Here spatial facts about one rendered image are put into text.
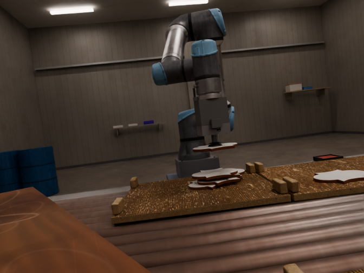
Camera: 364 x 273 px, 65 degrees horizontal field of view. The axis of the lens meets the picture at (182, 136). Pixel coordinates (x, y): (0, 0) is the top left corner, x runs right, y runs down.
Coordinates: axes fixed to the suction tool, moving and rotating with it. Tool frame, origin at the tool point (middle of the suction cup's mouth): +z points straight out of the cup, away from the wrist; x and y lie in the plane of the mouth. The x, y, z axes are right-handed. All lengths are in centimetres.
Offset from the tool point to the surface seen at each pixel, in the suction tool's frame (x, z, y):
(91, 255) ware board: -60, 0, -28
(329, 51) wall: 864, -197, 730
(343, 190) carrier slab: -24.7, 10.3, 21.5
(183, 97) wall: 925, -94, 179
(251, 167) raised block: 5.3, 8.0, 12.8
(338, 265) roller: -48.5, 11.9, 0.6
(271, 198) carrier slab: -21.8, 10.2, 5.2
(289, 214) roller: -28.7, 11.8, 5.4
